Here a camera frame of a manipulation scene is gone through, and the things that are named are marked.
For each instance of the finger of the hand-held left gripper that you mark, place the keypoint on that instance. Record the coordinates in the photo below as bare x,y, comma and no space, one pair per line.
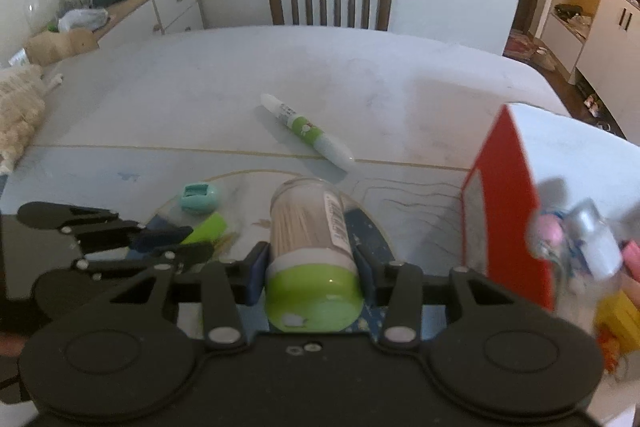
160,237
190,252

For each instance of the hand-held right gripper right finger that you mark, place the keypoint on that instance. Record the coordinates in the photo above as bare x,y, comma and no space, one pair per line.
363,269

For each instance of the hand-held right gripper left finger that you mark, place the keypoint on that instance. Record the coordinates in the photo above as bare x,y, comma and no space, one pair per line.
257,269

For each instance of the green highlighter marker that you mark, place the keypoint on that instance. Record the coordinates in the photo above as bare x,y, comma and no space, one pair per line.
207,229

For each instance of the toothpick jar with green lid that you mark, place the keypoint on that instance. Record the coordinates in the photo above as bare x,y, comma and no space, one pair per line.
310,227

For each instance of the white cardboard box red edges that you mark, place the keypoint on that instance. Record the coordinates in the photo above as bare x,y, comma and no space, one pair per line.
500,187

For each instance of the person's left forearm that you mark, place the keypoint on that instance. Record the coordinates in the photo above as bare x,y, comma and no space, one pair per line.
11,344

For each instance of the small teal sharpener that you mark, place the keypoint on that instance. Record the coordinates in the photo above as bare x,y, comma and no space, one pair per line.
200,199

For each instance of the cream fluffy plush toy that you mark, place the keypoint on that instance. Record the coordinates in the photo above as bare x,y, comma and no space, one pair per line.
20,117

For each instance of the white and green tube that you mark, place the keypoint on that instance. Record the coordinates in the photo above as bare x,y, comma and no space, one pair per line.
305,129

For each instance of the white wooden-top sideboard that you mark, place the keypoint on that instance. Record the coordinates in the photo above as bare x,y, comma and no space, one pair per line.
175,7

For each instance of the clear plastic bag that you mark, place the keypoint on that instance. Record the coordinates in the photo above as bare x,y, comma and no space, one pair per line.
82,19

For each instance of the silver-capped white bottle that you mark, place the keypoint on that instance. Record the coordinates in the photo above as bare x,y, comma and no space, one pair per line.
597,242

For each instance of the small orange toy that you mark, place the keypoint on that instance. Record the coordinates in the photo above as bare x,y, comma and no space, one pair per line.
611,352

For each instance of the small yellow box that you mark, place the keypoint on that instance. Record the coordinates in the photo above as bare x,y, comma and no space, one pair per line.
620,319

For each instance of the small pink item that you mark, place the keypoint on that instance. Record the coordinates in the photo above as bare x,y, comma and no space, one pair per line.
631,259

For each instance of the patterned door rug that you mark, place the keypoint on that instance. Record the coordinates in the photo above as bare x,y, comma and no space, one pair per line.
520,46

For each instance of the pink and white shoes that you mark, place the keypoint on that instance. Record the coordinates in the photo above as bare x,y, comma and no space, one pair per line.
594,106

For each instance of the low white open cabinet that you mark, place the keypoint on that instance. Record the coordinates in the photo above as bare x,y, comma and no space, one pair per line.
562,42

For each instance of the raised white cabinet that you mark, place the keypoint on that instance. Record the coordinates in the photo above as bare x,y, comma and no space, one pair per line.
607,52

